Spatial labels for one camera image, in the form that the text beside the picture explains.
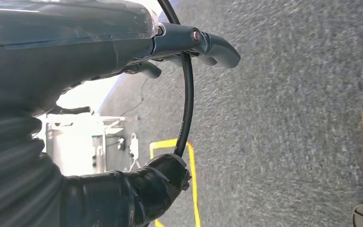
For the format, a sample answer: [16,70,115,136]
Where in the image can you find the thick black cable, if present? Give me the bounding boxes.
[156,0,195,157]

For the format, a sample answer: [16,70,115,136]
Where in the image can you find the thin black floor cable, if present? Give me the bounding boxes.
[120,78,148,117]

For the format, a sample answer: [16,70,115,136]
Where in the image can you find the stainless steel workbench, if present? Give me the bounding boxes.
[35,106,140,177]

